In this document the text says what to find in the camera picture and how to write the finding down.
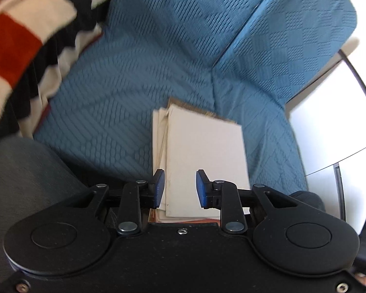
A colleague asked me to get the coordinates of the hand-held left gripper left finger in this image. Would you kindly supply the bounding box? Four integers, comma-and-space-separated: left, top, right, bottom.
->
67, 169, 165, 236

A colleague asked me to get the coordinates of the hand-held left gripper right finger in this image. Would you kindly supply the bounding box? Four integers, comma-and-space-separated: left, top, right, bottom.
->
196, 169, 302, 235

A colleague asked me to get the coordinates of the white cartoon book orange band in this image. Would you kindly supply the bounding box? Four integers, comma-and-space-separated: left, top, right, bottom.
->
148, 209, 222, 224

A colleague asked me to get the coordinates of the white paper sheet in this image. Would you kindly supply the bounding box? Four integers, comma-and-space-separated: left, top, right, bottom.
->
152, 107, 171, 217
164, 104, 251, 219

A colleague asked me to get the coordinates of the large beige illustrated book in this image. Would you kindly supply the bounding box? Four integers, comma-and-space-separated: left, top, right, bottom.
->
167, 97, 238, 126

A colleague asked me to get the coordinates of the blue textured sofa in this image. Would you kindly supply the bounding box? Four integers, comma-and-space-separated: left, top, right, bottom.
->
33, 0, 358, 190

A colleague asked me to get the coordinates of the red white black striped blanket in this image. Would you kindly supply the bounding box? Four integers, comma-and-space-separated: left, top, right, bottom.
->
0, 0, 121, 147

